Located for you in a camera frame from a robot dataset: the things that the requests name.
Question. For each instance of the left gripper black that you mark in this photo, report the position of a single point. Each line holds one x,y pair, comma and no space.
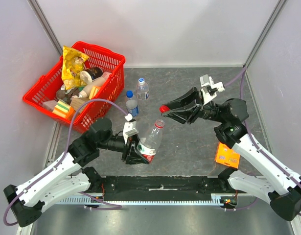
133,158

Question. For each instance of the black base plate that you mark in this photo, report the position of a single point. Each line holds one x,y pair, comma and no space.
202,184

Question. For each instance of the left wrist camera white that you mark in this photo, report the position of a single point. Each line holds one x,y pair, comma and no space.
129,128

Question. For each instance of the orange snack box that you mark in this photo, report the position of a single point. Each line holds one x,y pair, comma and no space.
226,156

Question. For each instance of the beige sauce bottle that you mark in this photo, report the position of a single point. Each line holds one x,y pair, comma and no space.
99,82

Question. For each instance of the white cable duct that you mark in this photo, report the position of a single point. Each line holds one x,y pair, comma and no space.
85,200

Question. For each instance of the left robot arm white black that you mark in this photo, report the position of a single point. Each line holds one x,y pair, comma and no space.
69,174

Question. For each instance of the red bottle cap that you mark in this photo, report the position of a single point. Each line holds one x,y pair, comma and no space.
164,108

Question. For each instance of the yellow wafer pack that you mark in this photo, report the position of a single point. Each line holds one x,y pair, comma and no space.
94,91

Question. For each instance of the orange packet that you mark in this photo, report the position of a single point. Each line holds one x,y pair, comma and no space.
70,113

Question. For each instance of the red plastic basket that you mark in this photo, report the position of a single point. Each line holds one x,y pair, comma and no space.
80,87

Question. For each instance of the blue label pepsi bottle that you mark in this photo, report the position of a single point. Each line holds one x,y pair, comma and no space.
132,105

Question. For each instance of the striped yellow green sponge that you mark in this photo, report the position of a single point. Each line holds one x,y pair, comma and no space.
61,109

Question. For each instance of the small clear water bottle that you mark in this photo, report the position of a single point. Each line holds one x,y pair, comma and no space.
142,89

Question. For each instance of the wooden block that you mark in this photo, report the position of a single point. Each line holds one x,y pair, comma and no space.
77,102

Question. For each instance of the brown cup with lid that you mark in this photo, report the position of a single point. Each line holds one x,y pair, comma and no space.
89,75

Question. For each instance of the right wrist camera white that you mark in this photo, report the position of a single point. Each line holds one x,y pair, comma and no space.
210,89

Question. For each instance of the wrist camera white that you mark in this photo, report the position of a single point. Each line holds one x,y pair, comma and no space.
210,89
129,128

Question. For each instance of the yellow chips bag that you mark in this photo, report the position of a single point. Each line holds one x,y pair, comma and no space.
73,64

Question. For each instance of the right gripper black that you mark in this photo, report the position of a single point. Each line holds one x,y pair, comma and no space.
199,105

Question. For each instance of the blue bottle cap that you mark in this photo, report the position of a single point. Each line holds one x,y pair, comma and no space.
129,94

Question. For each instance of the red label clear bottle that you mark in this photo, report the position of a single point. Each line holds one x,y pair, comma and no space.
149,143

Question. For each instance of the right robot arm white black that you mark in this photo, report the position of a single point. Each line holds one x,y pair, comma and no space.
281,188

